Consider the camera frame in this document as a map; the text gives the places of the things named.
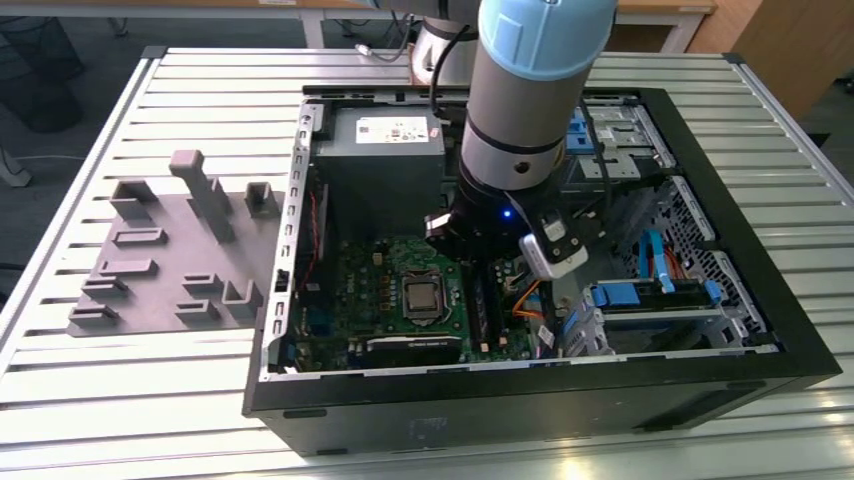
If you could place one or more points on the RAM stick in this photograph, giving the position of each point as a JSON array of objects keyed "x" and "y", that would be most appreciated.
[
  {"x": 480, "y": 310},
  {"x": 500, "y": 310}
]

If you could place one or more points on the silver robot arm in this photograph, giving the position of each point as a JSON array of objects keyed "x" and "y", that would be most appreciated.
[{"x": 528, "y": 100}]

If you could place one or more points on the silver CPU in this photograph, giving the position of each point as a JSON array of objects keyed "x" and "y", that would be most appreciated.
[{"x": 421, "y": 296}]

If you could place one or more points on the grey power supply unit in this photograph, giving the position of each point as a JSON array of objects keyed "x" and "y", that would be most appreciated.
[{"x": 374, "y": 185}]

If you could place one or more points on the CPU socket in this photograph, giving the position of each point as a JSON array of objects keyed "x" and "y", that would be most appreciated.
[{"x": 401, "y": 300}]

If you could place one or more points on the green motherboard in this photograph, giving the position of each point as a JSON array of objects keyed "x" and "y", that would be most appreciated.
[{"x": 361, "y": 260}]

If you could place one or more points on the blue disk carrier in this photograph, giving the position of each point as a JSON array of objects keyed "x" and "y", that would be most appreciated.
[
  {"x": 580, "y": 135},
  {"x": 615, "y": 295}
]

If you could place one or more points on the silver drive cage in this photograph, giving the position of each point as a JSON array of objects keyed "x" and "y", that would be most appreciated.
[
  {"x": 621, "y": 170},
  {"x": 668, "y": 316}
]

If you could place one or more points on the black graphics card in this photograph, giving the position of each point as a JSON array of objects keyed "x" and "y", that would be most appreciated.
[{"x": 414, "y": 350}]

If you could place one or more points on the black PC case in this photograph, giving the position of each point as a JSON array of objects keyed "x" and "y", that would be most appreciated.
[{"x": 468, "y": 400}]

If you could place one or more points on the grey parts rack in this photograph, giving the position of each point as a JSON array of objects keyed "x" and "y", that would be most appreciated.
[{"x": 168, "y": 240}]

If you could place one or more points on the wooden cabinet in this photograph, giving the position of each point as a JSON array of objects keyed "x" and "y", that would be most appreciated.
[{"x": 788, "y": 40}]

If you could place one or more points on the white furniture foot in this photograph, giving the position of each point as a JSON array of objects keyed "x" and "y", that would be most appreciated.
[{"x": 14, "y": 170}]

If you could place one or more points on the black mesh waste bin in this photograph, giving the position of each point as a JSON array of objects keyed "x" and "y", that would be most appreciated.
[{"x": 41, "y": 75}]

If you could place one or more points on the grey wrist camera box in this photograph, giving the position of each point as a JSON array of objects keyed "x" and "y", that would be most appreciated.
[{"x": 544, "y": 260}]

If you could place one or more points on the wooden desk with white frame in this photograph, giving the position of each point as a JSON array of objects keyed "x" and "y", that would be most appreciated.
[{"x": 648, "y": 37}]

